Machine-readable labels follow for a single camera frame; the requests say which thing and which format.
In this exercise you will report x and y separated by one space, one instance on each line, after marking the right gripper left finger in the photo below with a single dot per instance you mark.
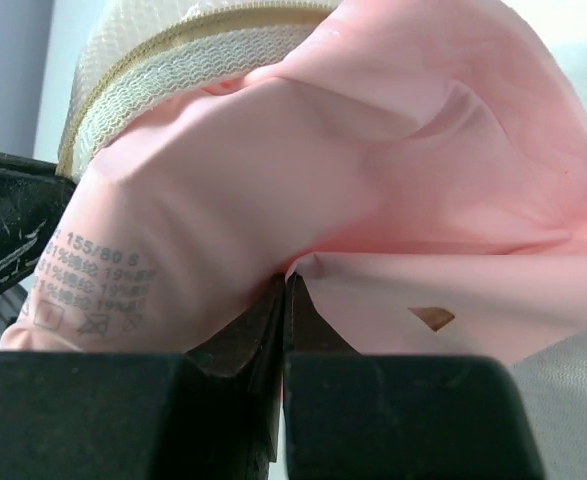
212 413

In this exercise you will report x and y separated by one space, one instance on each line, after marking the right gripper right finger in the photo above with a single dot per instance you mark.
355 416

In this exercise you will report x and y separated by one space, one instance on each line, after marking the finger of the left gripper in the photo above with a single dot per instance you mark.
32 200

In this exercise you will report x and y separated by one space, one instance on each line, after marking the pink bra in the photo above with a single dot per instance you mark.
348 175

